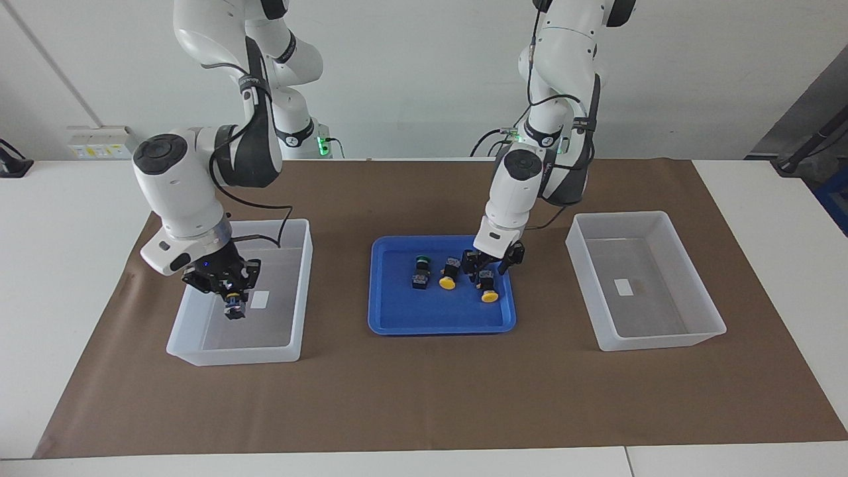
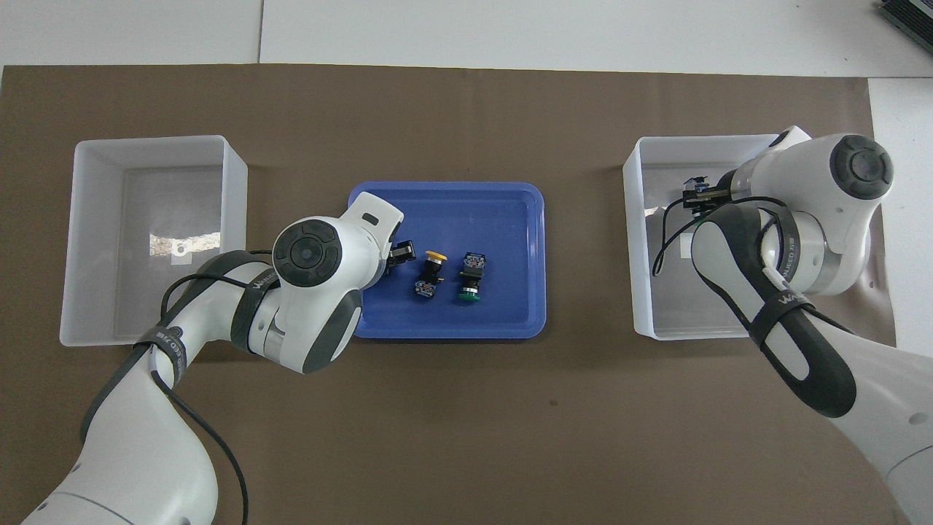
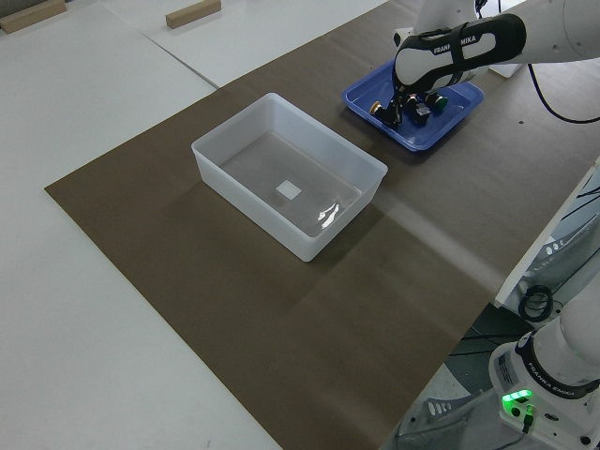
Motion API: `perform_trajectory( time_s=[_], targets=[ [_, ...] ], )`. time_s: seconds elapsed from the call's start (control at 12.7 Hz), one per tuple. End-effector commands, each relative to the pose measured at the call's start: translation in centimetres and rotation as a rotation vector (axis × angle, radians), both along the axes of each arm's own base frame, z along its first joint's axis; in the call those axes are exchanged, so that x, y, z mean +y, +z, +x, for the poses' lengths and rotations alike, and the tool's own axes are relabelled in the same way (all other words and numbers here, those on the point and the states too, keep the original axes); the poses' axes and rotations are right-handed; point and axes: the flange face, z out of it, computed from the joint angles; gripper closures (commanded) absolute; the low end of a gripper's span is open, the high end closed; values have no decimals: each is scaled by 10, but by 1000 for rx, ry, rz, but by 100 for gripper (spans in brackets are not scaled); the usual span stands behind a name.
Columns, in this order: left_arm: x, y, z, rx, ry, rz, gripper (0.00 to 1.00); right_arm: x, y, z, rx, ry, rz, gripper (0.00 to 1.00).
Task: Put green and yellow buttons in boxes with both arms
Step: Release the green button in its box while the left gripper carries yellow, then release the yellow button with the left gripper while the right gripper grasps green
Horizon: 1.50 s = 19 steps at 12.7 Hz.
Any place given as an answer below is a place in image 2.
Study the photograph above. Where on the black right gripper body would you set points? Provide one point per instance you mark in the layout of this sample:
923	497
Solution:
727	191

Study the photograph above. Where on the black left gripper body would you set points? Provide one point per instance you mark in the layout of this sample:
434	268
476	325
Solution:
392	257

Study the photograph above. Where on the green push button switch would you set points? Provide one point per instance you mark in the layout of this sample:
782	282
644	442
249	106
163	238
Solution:
471	277
698	185

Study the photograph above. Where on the yellow push button switch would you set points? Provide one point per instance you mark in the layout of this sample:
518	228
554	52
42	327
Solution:
430	275

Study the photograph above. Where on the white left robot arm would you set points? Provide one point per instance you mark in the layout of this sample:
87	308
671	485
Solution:
146	437

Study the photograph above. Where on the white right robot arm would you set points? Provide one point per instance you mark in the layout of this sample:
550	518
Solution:
838	219

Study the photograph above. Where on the blue plastic tray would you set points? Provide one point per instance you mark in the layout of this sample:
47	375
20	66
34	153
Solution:
481	219

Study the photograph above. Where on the translucent white plastic box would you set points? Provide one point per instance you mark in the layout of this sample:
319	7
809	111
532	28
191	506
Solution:
146	197
656	299

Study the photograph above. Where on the brown paper table mat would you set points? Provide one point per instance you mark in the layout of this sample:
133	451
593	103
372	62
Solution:
452	423

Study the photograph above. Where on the small white sticker label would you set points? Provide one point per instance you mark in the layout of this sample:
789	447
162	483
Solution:
180	254

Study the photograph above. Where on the dark grey metal device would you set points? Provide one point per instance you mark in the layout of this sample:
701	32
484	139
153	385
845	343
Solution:
907	18

